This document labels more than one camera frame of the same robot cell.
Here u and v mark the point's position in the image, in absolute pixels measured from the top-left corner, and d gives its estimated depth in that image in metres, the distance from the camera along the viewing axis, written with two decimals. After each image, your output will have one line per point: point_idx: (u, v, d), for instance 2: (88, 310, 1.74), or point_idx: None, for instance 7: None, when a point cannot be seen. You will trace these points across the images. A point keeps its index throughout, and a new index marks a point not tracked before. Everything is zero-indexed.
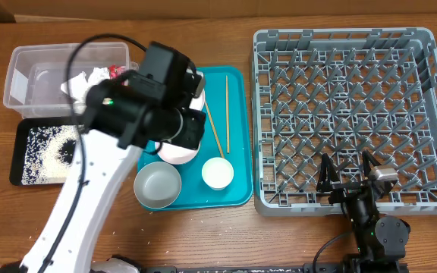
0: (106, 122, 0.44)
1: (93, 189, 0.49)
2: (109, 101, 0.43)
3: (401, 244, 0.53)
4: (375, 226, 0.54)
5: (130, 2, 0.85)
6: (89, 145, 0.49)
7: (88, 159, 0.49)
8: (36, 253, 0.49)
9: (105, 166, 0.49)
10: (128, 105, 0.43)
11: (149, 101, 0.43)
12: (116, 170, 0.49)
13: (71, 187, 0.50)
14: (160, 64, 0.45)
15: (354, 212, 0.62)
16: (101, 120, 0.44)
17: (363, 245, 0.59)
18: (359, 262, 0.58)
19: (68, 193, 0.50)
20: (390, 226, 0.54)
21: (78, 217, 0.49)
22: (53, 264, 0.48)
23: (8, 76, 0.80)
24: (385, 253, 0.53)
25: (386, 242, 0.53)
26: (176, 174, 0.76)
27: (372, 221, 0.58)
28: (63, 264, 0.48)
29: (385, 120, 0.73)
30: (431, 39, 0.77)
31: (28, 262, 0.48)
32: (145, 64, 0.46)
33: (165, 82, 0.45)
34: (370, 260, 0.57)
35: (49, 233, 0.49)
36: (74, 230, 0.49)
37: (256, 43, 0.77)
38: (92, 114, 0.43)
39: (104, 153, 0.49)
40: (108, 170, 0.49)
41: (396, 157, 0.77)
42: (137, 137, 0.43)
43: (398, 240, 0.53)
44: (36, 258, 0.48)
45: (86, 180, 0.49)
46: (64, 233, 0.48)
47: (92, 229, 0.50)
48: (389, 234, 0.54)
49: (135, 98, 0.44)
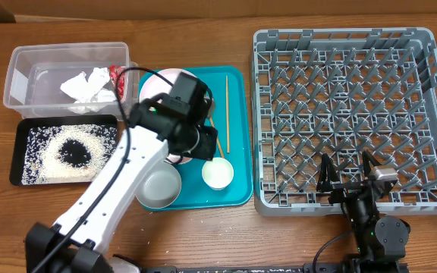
0: (146, 126, 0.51)
1: (134, 166, 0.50)
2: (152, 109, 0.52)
3: (401, 244, 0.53)
4: (375, 226, 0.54)
5: (130, 3, 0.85)
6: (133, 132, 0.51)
7: (132, 142, 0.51)
8: (70, 215, 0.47)
9: (146, 149, 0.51)
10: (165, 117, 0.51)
11: (180, 117, 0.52)
12: (156, 153, 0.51)
13: (113, 161, 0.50)
14: (188, 89, 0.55)
15: (354, 212, 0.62)
16: (142, 124, 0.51)
17: (363, 244, 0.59)
18: (359, 262, 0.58)
19: (109, 166, 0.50)
20: (390, 226, 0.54)
21: (116, 189, 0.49)
22: (86, 224, 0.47)
23: (8, 76, 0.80)
24: (385, 253, 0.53)
25: (386, 242, 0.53)
26: (176, 174, 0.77)
27: (372, 220, 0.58)
28: (95, 227, 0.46)
29: (385, 120, 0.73)
30: (431, 39, 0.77)
31: (61, 222, 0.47)
32: (177, 86, 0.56)
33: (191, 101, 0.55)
34: (370, 259, 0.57)
35: (87, 198, 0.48)
36: (111, 199, 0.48)
37: (256, 43, 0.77)
38: (136, 117, 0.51)
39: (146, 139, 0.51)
40: (149, 153, 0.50)
41: (396, 157, 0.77)
42: (167, 145, 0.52)
43: (399, 239, 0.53)
44: (69, 221, 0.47)
45: (130, 158, 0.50)
46: (101, 199, 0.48)
47: (123, 205, 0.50)
48: (389, 233, 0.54)
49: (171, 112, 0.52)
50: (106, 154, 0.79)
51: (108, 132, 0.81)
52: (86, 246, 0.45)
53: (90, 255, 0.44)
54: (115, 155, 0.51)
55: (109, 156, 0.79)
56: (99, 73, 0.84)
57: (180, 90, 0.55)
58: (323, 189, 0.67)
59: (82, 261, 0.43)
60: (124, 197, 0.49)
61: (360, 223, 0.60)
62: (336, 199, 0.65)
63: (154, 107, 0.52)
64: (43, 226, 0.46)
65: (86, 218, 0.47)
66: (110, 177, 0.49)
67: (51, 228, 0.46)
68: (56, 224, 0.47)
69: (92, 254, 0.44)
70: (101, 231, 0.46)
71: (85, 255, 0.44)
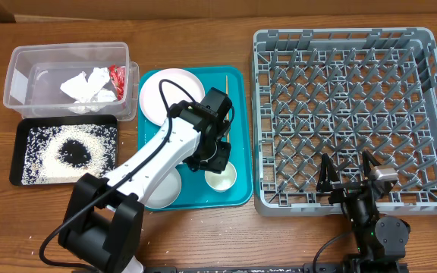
0: (183, 120, 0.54)
1: (173, 145, 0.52)
2: (190, 108, 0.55)
3: (401, 244, 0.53)
4: (375, 227, 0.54)
5: (130, 3, 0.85)
6: (175, 118, 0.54)
7: (172, 127, 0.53)
8: (117, 172, 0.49)
9: (184, 134, 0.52)
10: (197, 117, 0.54)
11: (209, 121, 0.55)
12: (192, 140, 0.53)
13: (155, 139, 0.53)
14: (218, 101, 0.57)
15: (354, 211, 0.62)
16: (180, 118, 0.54)
17: (363, 244, 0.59)
18: (359, 262, 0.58)
19: (150, 143, 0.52)
20: (391, 226, 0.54)
21: (156, 161, 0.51)
22: (130, 182, 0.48)
23: (8, 76, 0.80)
24: (385, 253, 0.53)
25: (386, 242, 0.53)
26: (176, 174, 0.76)
27: (372, 220, 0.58)
28: (138, 186, 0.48)
29: (385, 120, 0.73)
30: (431, 39, 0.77)
31: (109, 176, 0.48)
32: (208, 98, 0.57)
33: (219, 112, 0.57)
34: (370, 259, 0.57)
35: (133, 161, 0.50)
36: (153, 167, 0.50)
37: (256, 43, 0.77)
38: (177, 111, 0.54)
39: (186, 127, 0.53)
40: (187, 137, 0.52)
41: (396, 157, 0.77)
42: (197, 142, 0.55)
43: (399, 240, 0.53)
44: (115, 176, 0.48)
45: (171, 138, 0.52)
46: (145, 164, 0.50)
47: (158, 177, 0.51)
48: (389, 234, 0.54)
49: (202, 115, 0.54)
50: (106, 154, 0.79)
51: (108, 131, 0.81)
52: (130, 198, 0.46)
53: (133, 207, 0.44)
54: (157, 136, 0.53)
55: (109, 156, 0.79)
56: (99, 73, 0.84)
57: (211, 102, 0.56)
58: (323, 189, 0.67)
59: (125, 211, 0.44)
60: (162, 169, 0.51)
61: (360, 223, 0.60)
62: (336, 199, 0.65)
63: (191, 106, 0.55)
64: (91, 176, 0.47)
65: (132, 177, 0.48)
66: (152, 149, 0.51)
67: (98, 178, 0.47)
68: (105, 177, 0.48)
69: (136, 205, 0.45)
70: (143, 190, 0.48)
71: (128, 205, 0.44)
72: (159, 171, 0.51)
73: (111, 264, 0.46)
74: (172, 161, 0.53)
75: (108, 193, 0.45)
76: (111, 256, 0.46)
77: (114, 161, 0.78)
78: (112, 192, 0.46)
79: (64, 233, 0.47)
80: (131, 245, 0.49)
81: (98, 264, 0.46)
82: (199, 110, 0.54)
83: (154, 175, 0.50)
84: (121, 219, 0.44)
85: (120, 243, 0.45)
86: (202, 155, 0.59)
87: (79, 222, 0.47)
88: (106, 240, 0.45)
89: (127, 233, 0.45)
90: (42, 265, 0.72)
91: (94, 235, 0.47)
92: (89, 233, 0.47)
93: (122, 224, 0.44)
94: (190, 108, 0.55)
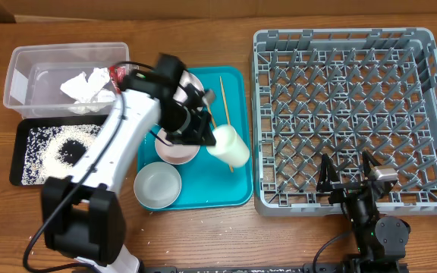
0: (135, 91, 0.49)
1: (132, 122, 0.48)
2: (141, 74, 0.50)
3: (401, 244, 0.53)
4: (375, 227, 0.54)
5: (130, 3, 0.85)
6: (127, 92, 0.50)
7: (127, 103, 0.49)
8: (78, 167, 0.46)
9: (139, 107, 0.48)
10: (146, 84, 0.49)
11: (161, 85, 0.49)
12: (151, 110, 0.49)
13: (111, 120, 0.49)
14: (169, 64, 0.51)
15: (353, 211, 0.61)
16: (133, 89, 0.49)
17: (363, 244, 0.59)
18: (359, 262, 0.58)
19: (108, 125, 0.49)
20: (391, 226, 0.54)
21: (117, 143, 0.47)
22: (95, 172, 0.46)
23: (8, 76, 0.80)
24: (386, 254, 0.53)
25: (386, 243, 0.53)
26: (171, 168, 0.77)
27: (372, 220, 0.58)
28: (105, 174, 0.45)
29: (385, 120, 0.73)
30: (431, 39, 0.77)
31: (72, 173, 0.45)
32: (158, 64, 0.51)
33: (176, 76, 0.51)
34: (370, 259, 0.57)
35: (93, 151, 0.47)
36: (116, 150, 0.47)
37: (256, 43, 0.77)
38: (127, 83, 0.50)
39: (139, 98, 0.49)
40: (143, 110, 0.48)
41: (396, 157, 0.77)
42: (158, 111, 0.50)
43: (399, 240, 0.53)
44: (78, 171, 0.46)
45: (127, 115, 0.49)
46: (107, 149, 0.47)
47: (125, 156, 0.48)
48: (389, 234, 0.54)
49: (153, 80, 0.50)
50: None
51: None
52: (99, 189, 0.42)
53: (104, 198, 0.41)
54: (113, 115, 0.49)
55: None
56: (99, 73, 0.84)
57: (163, 68, 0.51)
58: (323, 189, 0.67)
59: (98, 202, 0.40)
60: (127, 149, 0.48)
61: (360, 223, 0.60)
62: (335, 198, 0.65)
63: (141, 73, 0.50)
64: (54, 179, 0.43)
65: (95, 167, 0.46)
66: (111, 133, 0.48)
67: (61, 180, 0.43)
68: (67, 175, 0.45)
69: (106, 196, 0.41)
70: (111, 177, 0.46)
71: (99, 196, 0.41)
72: (124, 152, 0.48)
73: (103, 255, 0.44)
74: (136, 138, 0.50)
75: (73, 191, 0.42)
76: (102, 246, 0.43)
77: None
78: (80, 188, 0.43)
79: (48, 238, 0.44)
80: (119, 229, 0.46)
81: (90, 258, 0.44)
82: (150, 76, 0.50)
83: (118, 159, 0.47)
84: (95, 213, 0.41)
85: (103, 234, 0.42)
86: (174, 127, 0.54)
87: (56, 225, 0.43)
88: (89, 234, 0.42)
89: (108, 224, 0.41)
90: (42, 265, 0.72)
91: (77, 233, 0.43)
92: (73, 231, 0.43)
93: (99, 218, 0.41)
94: (141, 75, 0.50)
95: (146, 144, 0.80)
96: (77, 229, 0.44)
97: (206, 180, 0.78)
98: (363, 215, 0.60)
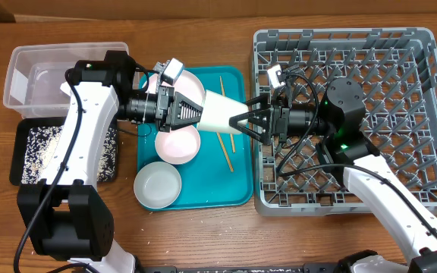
0: (88, 81, 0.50)
1: (92, 114, 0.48)
2: (90, 65, 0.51)
3: (357, 100, 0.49)
4: (328, 95, 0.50)
5: (130, 3, 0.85)
6: (81, 86, 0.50)
7: (81, 96, 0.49)
8: (49, 169, 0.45)
9: (97, 97, 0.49)
10: (99, 70, 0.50)
11: (112, 67, 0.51)
12: (107, 99, 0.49)
13: (69, 117, 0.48)
14: (117, 56, 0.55)
15: (297, 127, 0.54)
16: (84, 80, 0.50)
17: (317, 127, 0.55)
18: (324, 142, 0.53)
19: (66, 123, 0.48)
20: (341, 87, 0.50)
21: (81, 138, 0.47)
22: (67, 171, 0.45)
23: (8, 76, 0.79)
24: (347, 116, 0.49)
25: (343, 105, 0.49)
26: (164, 168, 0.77)
27: (318, 110, 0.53)
28: (78, 171, 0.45)
29: (404, 120, 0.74)
30: (431, 39, 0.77)
31: (45, 176, 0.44)
32: (106, 58, 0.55)
33: (127, 63, 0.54)
34: (334, 134, 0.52)
35: (61, 150, 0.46)
36: (83, 145, 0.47)
37: (256, 43, 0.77)
38: (77, 75, 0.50)
39: (97, 91, 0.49)
40: (101, 99, 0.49)
41: (416, 157, 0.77)
42: (116, 95, 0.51)
43: (355, 98, 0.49)
44: (50, 172, 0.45)
45: (84, 108, 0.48)
46: (73, 145, 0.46)
47: (94, 150, 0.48)
48: (343, 95, 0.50)
49: (104, 66, 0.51)
50: (106, 154, 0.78)
51: (108, 131, 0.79)
52: (76, 186, 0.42)
53: (81, 193, 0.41)
54: (70, 111, 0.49)
55: (109, 157, 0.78)
56: None
57: (112, 58, 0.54)
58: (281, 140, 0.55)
59: (75, 199, 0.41)
60: (93, 142, 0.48)
61: (313, 125, 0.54)
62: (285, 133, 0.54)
63: (90, 64, 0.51)
64: (27, 186, 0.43)
65: (67, 164, 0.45)
66: (73, 128, 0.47)
67: (36, 185, 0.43)
68: (41, 179, 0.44)
69: (83, 191, 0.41)
70: (85, 172, 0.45)
71: (77, 194, 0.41)
72: (92, 145, 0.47)
73: (95, 247, 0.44)
74: (101, 129, 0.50)
75: (50, 192, 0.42)
76: (92, 241, 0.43)
77: (114, 161, 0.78)
78: (57, 189, 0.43)
79: (35, 246, 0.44)
80: (105, 220, 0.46)
81: (83, 254, 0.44)
82: (99, 64, 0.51)
83: (88, 154, 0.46)
84: (77, 210, 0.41)
85: (89, 231, 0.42)
86: (135, 106, 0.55)
87: (42, 229, 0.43)
88: (77, 231, 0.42)
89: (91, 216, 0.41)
90: (42, 265, 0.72)
91: (65, 233, 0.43)
92: (62, 235, 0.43)
93: (80, 214, 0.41)
94: (90, 65, 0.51)
95: (146, 144, 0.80)
96: (61, 229, 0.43)
97: (206, 180, 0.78)
98: (309, 117, 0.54)
